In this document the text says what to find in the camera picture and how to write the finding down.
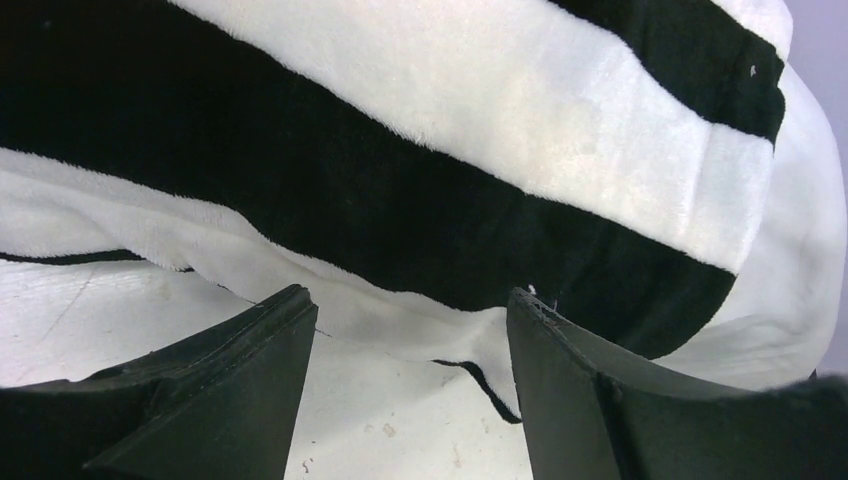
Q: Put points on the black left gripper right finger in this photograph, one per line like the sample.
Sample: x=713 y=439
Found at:
x=594 y=410

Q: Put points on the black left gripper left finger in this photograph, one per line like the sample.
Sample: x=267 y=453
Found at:
x=220 y=404

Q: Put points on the white pillow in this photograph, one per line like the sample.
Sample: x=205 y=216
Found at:
x=96 y=271

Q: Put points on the black white striped pillowcase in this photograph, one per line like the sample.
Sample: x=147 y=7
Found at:
x=653 y=171

